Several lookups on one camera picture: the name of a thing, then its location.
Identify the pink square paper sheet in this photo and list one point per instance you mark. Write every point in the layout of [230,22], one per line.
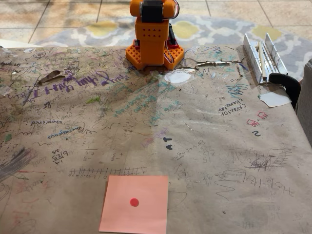
[126,214]

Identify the white torn paper scrap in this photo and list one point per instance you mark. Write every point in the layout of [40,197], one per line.
[275,99]

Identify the curled brown paper strip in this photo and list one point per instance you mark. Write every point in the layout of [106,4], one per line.
[50,76]

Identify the orange SO-100 robot arm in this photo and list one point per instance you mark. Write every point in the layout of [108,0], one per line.
[151,52]

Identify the aluminium miter box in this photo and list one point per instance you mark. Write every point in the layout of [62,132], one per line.
[254,56]

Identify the clear tape piece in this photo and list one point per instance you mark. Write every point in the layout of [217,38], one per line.
[5,90]

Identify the grey yellow patterned rug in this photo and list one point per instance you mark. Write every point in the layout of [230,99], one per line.
[219,30]

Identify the scribbled brown paper table cover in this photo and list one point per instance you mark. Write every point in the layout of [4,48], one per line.
[219,151]

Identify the grey upholstered chair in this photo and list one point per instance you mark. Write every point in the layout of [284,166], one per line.
[306,102]

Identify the thin wooden stick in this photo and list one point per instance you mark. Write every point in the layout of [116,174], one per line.
[262,61]

